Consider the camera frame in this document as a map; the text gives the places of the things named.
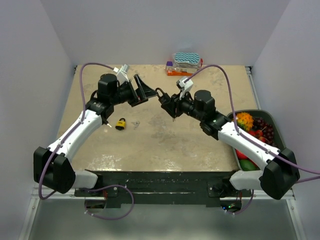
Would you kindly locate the silver yellow padlock keys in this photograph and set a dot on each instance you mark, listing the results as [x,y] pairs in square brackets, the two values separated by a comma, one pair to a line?
[135,124]

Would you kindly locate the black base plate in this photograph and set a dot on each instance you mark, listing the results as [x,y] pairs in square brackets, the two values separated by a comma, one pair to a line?
[162,186]

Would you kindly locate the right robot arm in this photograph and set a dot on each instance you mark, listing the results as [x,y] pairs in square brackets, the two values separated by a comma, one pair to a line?
[276,173]

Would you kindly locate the orange box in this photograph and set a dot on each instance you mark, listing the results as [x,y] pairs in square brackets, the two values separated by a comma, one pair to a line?
[172,70]

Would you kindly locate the red apple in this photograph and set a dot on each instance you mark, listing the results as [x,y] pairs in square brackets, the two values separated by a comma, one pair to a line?
[240,155]

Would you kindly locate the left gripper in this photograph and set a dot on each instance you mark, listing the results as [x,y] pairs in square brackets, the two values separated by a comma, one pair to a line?
[147,91]

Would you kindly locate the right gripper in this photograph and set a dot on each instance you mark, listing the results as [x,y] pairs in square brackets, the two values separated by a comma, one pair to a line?
[172,106]

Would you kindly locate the aluminium rail frame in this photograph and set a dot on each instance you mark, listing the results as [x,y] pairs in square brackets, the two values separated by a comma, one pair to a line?
[224,160]

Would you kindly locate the green mango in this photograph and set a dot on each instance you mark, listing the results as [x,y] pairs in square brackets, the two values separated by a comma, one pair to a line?
[247,165]

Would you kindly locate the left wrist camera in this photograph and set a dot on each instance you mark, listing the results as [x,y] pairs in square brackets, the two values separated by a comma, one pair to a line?
[122,73]

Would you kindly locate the dark grapes bunch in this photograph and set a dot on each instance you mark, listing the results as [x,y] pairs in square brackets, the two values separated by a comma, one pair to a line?
[264,131]

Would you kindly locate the blue zigzag sponge pack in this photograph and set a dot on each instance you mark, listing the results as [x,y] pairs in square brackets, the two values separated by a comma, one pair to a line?
[187,60]

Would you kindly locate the orange spiky fruit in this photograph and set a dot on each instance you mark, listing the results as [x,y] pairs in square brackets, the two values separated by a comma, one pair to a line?
[244,121]

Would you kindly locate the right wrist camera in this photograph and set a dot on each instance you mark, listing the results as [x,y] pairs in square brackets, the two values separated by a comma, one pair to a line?
[184,85]

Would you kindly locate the grey fruit tray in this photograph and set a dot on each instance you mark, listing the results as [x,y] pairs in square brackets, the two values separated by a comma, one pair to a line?
[272,120]

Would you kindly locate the yellow padlock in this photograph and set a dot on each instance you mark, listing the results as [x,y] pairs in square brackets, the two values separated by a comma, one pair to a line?
[121,124]

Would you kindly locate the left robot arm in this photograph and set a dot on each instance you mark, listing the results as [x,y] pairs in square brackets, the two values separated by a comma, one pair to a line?
[52,166]

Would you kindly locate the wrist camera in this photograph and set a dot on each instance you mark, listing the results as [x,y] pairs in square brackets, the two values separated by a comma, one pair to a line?
[122,73]
[184,85]

